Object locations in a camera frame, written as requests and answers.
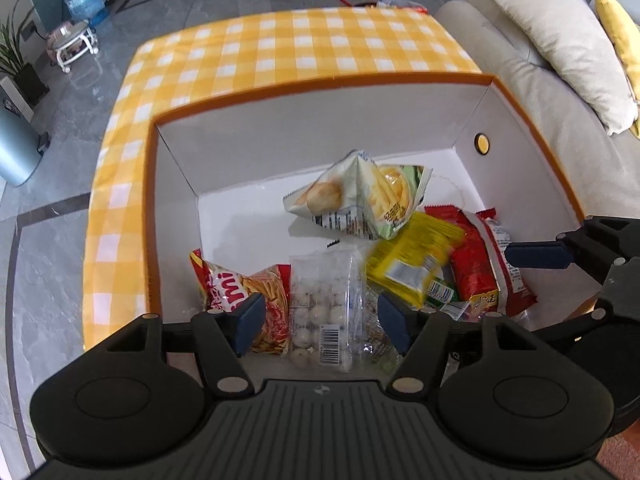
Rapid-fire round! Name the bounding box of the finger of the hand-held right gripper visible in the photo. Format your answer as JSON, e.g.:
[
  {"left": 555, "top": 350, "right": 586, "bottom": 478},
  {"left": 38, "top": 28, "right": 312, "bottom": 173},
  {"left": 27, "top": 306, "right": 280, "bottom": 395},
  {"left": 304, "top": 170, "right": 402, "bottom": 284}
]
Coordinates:
[
  {"left": 531, "top": 304, "right": 614, "bottom": 347},
  {"left": 504, "top": 215, "right": 640, "bottom": 282}
]

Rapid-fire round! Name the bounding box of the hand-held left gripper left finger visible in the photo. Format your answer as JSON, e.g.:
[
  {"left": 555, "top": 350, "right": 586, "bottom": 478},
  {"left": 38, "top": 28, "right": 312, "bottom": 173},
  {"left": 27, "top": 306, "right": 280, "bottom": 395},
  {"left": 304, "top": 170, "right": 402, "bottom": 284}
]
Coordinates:
[{"left": 107, "top": 292, "right": 267, "bottom": 397}]

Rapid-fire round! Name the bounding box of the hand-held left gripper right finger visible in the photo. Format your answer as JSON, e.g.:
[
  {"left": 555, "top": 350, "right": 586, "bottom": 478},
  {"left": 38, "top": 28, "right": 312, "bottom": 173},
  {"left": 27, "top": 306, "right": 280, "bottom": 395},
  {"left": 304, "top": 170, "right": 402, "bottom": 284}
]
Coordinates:
[{"left": 377, "top": 292, "right": 538, "bottom": 397}]

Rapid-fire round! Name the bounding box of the red noodle snack packet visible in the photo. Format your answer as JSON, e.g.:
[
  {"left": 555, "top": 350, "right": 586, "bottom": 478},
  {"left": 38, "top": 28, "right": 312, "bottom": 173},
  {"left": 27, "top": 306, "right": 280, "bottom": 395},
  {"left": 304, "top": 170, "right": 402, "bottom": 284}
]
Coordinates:
[{"left": 189, "top": 249, "right": 292, "bottom": 357}]

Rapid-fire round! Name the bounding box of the long red snack packet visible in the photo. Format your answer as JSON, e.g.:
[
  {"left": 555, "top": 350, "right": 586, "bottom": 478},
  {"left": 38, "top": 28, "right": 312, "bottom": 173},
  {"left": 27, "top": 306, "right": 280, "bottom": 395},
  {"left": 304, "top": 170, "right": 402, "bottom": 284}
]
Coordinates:
[{"left": 425, "top": 204, "right": 538, "bottom": 317}]

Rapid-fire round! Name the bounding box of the yellow snack packet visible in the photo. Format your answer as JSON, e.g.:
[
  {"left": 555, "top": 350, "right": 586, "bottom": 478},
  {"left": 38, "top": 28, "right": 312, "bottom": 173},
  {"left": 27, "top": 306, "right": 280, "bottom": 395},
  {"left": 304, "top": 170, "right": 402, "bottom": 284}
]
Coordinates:
[{"left": 365, "top": 211, "right": 467, "bottom": 311}]

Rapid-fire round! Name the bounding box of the clear packet of white balls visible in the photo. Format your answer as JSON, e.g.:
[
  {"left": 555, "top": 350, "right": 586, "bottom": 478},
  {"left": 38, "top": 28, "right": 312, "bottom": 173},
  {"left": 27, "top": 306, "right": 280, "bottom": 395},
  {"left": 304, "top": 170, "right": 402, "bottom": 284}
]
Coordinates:
[{"left": 289, "top": 245, "right": 366, "bottom": 373}]

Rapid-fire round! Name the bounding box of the green fries snack packet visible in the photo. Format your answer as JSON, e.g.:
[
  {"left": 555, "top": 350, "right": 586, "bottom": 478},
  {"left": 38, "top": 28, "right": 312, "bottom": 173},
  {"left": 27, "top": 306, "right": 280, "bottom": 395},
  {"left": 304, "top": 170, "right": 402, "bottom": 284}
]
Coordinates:
[{"left": 357, "top": 162, "right": 434, "bottom": 241}]

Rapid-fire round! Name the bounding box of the white puff snack packet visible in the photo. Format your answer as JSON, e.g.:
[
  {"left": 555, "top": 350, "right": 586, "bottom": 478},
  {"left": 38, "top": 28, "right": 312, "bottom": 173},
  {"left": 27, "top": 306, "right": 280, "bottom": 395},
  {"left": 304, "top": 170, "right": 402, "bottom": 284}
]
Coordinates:
[{"left": 283, "top": 150, "right": 381, "bottom": 241}]

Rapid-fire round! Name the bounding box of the orange cardboard box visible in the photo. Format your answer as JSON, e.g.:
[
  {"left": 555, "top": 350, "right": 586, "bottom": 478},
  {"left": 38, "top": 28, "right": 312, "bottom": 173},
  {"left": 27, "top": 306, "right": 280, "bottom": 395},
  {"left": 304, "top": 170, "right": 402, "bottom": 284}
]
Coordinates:
[{"left": 144, "top": 72, "right": 586, "bottom": 357}]

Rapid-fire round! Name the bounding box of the beige cushion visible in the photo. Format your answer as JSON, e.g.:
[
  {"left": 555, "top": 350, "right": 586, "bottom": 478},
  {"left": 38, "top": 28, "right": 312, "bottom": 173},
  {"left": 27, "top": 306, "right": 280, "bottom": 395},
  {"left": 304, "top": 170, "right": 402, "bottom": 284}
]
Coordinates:
[{"left": 491, "top": 0, "right": 640, "bottom": 136}]

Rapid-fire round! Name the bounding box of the beige sofa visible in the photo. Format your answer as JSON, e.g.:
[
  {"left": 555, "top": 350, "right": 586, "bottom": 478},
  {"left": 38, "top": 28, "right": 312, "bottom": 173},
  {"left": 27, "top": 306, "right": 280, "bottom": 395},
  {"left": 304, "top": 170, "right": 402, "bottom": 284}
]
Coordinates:
[{"left": 435, "top": 0, "right": 640, "bottom": 231}]

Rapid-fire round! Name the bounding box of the yellow cushion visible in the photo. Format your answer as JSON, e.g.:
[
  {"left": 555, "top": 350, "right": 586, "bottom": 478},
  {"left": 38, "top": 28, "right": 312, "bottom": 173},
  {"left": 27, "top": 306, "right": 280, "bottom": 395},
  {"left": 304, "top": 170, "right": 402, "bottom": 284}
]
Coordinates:
[{"left": 593, "top": 0, "right": 640, "bottom": 138}]

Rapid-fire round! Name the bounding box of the yellow checked tablecloth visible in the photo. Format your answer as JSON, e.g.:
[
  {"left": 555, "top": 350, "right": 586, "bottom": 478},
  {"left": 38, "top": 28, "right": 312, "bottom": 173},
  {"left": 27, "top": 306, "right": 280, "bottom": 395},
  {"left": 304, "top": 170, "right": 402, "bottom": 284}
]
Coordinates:
[{"left": 82, "top": 7, "right": 483, "bottom": 352}]

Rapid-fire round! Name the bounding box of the silver trash can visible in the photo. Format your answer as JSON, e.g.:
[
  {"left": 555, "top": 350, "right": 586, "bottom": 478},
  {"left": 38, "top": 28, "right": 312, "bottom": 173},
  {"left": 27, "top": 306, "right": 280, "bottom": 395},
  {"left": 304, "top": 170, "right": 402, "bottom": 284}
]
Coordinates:
[{"left": 0, "top": 77, "right": 43, "bottom": 188}]

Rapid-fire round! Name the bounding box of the white round stool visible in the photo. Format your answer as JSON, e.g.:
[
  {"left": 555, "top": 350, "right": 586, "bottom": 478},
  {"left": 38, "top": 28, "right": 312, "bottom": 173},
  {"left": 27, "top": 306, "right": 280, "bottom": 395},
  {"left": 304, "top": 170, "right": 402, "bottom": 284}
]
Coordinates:
[{"left": 46, "top": 20, "right": 98, "bottom": 75}]

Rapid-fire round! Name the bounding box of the potted green plant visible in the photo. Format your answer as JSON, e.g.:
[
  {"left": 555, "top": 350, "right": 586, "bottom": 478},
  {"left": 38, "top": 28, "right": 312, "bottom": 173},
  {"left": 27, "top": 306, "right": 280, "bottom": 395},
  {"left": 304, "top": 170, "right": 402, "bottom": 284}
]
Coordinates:
[{"left": 0, "top": 7, "right": 51, "bottom": 107}]

